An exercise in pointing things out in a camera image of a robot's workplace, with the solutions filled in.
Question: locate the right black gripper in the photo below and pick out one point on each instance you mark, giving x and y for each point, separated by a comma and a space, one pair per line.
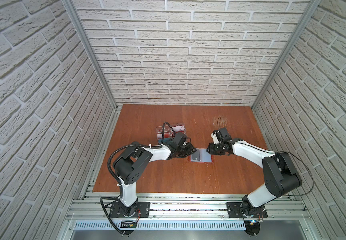
211, 150

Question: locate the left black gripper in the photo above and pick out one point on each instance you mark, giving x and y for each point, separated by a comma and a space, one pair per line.
191, 150

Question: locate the red leather card holder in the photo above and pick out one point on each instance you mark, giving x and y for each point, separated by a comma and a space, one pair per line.
205, 156

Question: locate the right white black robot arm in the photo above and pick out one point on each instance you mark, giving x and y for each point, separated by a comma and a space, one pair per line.
280, 173

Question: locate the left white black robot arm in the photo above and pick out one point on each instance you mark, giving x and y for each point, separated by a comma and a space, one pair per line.
128, 163

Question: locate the clear acrylic card organizer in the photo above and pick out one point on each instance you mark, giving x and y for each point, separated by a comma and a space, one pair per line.
169, 133

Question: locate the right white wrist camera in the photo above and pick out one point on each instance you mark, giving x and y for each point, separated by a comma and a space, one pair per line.
216, 136

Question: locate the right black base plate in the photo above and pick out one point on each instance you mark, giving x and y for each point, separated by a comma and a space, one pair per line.
244, 210

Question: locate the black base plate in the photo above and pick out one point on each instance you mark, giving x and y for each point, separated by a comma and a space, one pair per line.
119, 210
244, 210

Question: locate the aluminium mounting rail frame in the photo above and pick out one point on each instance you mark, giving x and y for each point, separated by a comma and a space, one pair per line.
188, 212

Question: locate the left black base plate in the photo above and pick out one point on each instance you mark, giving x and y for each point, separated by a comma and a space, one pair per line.
119, 210

